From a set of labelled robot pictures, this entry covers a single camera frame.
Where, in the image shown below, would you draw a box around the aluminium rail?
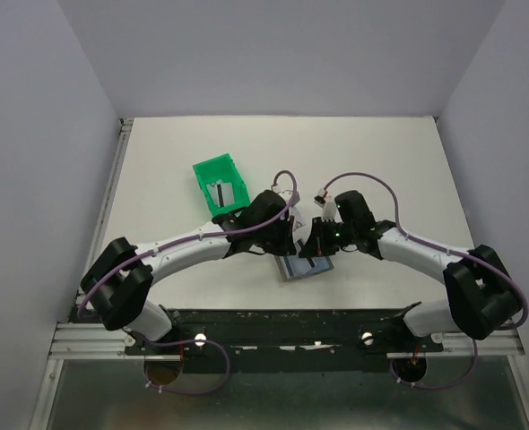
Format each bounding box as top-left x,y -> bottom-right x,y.
49,323 -> 525,361
76,116 -> 134,310

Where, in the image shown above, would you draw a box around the grey card holder wallet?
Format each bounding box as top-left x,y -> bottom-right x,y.
275,255 -> 334,282

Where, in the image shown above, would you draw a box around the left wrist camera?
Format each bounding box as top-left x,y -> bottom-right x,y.
271,184 -> 300,208

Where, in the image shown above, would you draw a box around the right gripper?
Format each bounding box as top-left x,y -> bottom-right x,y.
299,216 -> 357,257

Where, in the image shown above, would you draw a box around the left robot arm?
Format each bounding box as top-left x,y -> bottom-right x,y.
78,189 -> 299,354

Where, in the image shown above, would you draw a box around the silver diamond print card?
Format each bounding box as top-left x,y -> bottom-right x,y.
290,207 -> 306,231

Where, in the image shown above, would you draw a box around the aluminium left side rail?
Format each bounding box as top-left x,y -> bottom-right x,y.
76,116 -> 134,310

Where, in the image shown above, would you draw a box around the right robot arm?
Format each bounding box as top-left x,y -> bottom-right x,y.
299,190 -> 524,351

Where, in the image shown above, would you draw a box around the aluminium front rail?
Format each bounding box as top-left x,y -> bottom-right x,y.
49,323 -> 525,361

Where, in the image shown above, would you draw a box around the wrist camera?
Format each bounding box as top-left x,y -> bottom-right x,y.
314,189 -> 338,221
271,184 -> 300,208

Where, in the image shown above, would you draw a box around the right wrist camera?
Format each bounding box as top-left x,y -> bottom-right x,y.
314,189 -> 338,221

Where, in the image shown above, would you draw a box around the cards in green bin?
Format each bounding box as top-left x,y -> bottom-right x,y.
206,179 -> 235,208

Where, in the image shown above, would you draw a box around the green plastic bin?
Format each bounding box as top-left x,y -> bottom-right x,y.
193,153 -> 250,217

